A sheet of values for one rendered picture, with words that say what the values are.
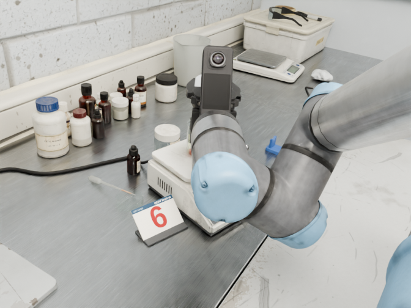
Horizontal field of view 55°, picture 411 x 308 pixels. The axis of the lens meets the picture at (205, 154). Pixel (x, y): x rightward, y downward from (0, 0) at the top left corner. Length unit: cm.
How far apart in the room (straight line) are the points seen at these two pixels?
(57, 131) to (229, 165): 57
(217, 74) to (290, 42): 116
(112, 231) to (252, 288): 27
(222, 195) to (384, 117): 19
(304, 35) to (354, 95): 132
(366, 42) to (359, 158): 103
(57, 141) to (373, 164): 78
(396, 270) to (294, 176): 35
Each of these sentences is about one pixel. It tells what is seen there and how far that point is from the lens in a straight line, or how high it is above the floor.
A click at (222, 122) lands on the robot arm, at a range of 53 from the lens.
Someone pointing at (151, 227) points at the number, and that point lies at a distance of 74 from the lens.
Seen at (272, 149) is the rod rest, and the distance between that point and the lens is 103.
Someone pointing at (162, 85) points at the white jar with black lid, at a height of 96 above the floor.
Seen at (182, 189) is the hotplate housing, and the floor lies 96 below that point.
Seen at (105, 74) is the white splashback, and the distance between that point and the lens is 122.
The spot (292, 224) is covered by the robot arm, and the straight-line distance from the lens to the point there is 51.
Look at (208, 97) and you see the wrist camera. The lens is 59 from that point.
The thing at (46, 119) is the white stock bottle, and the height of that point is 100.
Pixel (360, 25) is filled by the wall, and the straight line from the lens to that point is 206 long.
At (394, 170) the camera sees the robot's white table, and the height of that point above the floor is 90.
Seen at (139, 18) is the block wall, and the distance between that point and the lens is 135.
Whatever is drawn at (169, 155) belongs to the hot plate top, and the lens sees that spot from 81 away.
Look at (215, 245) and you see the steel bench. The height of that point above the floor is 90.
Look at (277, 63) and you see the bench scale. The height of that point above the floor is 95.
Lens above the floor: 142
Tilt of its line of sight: 31 degrees down
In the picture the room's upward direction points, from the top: 6 degrees clockwise
